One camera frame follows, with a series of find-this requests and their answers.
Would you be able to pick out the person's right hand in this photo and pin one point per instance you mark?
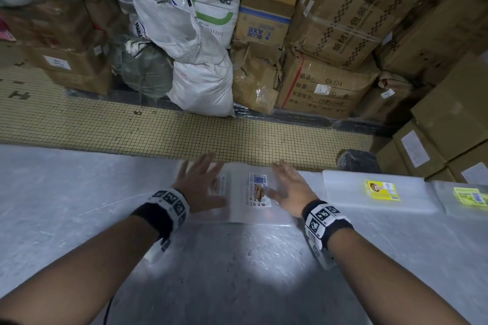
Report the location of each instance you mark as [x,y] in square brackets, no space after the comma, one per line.
[293,193]

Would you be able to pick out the person's left hand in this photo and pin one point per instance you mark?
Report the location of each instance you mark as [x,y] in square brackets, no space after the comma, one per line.
[198,191]

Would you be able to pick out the stack of clear bags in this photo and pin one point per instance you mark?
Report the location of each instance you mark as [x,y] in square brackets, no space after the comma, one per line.
[244,214]

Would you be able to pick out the bag pack with green label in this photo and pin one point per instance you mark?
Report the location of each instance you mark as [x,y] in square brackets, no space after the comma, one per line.
[450,201]

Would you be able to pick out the person's left forearm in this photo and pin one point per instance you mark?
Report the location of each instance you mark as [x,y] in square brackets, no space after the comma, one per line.
[76,275]

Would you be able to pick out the person's right forearm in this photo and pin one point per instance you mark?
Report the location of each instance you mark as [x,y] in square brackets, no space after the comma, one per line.
[389,279]

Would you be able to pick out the black wrapped bundle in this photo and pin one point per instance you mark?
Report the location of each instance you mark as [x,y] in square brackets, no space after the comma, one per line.
[356,161]

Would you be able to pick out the plain white sack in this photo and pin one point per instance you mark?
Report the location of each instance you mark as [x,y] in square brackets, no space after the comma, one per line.
[204,88]

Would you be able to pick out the cardboard box with red print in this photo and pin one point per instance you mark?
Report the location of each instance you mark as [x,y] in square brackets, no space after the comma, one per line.
[328,86]

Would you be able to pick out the torn brown cardboard box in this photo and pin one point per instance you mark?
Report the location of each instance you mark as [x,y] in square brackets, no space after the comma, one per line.
[255,79]

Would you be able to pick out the grey-green sack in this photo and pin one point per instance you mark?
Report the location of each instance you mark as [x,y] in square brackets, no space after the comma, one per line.
[146,69]

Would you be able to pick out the small labelled brown box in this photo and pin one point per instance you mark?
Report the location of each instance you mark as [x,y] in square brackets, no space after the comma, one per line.
[389,98]

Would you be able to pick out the low cardboard box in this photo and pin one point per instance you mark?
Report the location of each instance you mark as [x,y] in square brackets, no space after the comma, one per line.
[80,83]

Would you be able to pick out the crumpled white sack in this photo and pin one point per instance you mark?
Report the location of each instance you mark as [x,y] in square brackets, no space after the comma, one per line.
[171,27]

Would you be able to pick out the cardboard box with blue stripe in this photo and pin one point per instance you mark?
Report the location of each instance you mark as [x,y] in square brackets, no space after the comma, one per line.
[263,24]

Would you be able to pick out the cardboard boxes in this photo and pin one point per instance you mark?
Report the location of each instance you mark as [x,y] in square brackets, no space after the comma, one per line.
[450,119]

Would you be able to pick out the cardboard box with white label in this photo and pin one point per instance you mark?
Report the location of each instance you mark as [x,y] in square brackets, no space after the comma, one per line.
[70,62]

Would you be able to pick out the cardboard box with checker pattern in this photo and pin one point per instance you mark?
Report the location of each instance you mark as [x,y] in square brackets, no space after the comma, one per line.
[350,20]

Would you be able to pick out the white sack with green print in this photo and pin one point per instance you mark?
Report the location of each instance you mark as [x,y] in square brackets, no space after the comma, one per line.
[215,1]

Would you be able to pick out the large brown cardboard box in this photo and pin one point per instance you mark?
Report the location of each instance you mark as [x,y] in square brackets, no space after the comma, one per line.
[442,35]

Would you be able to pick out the dark cardboard box red marks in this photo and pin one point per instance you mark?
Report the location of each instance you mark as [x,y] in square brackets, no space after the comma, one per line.
[53,22]

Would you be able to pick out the pink plastic bag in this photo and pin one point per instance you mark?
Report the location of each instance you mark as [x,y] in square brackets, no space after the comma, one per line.
[5,31]

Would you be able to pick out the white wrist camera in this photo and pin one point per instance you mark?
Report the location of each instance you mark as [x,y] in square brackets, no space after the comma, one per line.
[324,258]
[156,250]

